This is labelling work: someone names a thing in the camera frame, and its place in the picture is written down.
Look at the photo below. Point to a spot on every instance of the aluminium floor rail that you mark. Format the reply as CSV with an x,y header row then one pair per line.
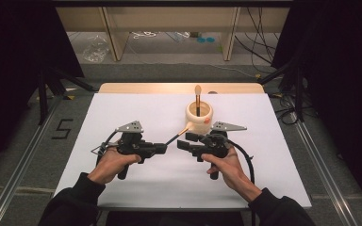
x,y
19,172
323,172

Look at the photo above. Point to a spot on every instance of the person's right hand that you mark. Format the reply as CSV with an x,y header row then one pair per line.
x,y
229,169

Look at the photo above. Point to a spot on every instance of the black stand legs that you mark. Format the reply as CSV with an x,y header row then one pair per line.
x,y
44,97
299,94

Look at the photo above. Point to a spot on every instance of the thick black makeup brush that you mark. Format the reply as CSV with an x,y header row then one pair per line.
x,y
179,134

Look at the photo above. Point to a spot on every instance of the wooden table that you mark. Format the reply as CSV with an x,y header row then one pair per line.
x,y
138,88

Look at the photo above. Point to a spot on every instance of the white table mat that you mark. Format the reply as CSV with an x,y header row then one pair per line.
x,y
138,109

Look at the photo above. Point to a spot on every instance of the person's left hand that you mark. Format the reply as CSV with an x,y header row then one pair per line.
x,y
110,166

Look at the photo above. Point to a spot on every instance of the light wooden shelf unit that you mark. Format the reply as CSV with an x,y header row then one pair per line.
x,y
116,40

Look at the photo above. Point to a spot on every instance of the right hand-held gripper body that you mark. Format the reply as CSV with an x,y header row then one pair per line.
x,y
213,146

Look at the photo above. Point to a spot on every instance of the blue disc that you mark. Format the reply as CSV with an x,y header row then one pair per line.
x,y
201,40
210,39

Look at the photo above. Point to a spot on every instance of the dark curtain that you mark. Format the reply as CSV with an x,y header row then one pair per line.
x,y
342,78
12,62

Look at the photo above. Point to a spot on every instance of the thin black makeup brush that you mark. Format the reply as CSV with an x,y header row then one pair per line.
x,y
198,100

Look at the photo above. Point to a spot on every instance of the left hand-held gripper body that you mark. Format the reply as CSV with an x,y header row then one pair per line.
x,y
132,144

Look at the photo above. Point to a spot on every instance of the cream ribbed brush holder cup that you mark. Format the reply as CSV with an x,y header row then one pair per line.
x,y
201,122

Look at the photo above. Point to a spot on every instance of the clear plastic bag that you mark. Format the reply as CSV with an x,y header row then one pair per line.
x,y
95,48

